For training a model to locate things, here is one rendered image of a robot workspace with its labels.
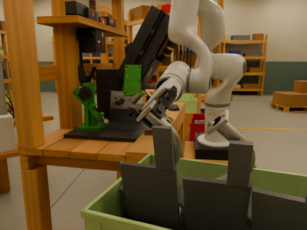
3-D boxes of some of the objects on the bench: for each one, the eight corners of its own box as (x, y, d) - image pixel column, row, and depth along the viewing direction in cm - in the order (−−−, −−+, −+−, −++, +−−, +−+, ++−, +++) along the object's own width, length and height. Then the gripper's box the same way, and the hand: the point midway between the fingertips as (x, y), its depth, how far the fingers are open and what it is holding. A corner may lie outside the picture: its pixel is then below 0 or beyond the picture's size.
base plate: (168, 107, 245) (168, 104, 244) (137, 142, 139) (136, 138, 139) (124, 105, 253) (124, 103, 252) (63, 138, 147) (63, 134, 147)
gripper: (197, 80, 75) (186, 109, 59) (161, 113, 83) (142, 147, 68) (178, 61, 74) (161, 86, 58) (143, 97, 82) (120, 128, 67)
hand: (153, 115), depth 65 cm, fingers closed on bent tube, 3 cm apart
